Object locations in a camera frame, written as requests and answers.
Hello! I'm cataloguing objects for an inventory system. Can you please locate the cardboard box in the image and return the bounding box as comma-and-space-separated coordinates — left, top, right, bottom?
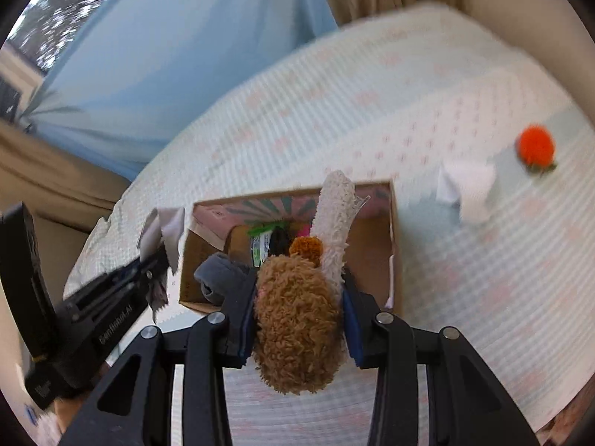
178, 180, 406, 317

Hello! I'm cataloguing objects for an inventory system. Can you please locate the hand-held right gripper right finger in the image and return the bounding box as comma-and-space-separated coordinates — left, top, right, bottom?
343, 269, 541, 446

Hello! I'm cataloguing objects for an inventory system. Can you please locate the light blue hanging cloth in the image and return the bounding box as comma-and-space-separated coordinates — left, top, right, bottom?
22, 0, 338, 181

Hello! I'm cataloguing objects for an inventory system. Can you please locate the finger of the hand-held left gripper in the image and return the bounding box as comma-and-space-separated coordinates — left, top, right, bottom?
104, 244, 169, 310

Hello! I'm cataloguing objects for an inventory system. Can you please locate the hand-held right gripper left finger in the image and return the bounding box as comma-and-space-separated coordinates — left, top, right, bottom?
58, 279, 257, 446

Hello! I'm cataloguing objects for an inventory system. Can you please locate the grey thin cloth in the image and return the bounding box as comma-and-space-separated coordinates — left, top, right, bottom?
138, 206, 187, 313

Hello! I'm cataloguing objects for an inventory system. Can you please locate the white folded cloth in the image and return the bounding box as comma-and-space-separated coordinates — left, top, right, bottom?
436, 160, 496, 224

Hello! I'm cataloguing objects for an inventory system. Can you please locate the orange fuzzy plush fruit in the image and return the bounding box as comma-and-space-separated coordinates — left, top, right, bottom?
515, 125, 559, 178

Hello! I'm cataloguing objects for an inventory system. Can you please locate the black sock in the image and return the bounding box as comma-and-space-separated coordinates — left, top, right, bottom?
270, 225, 295, 257

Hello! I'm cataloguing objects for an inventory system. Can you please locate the brown and white plush toy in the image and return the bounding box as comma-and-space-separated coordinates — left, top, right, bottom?
251, 169, 360, 397

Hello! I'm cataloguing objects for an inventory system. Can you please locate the green tissue packet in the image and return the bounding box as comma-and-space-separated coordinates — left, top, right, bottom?
246, 224, 280, 269

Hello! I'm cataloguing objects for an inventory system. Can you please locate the grey sock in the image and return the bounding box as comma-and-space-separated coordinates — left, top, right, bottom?
192, 253, 255, 308

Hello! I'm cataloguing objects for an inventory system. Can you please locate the white framed window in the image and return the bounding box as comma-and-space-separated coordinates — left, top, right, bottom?
0, 0, 146, 124

